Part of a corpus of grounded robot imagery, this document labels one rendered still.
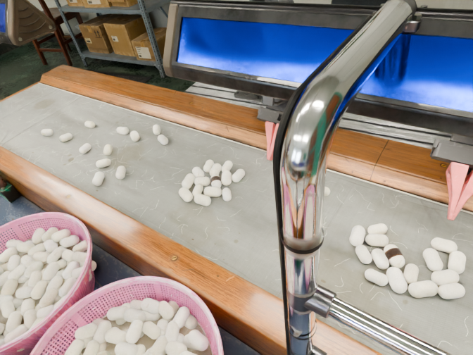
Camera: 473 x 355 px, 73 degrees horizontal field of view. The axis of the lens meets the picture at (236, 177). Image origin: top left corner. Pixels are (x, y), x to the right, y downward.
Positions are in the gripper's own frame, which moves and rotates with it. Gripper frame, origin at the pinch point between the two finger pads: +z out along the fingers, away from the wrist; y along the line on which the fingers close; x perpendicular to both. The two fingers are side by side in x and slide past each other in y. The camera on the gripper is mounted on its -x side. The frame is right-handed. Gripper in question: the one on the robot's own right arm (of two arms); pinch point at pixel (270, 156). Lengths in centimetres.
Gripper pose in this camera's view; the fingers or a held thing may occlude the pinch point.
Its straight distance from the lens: 69.4
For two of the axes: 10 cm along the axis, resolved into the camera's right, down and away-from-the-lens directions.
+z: -3.4, 9.4, 0.2
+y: 8.2, 3.1, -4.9
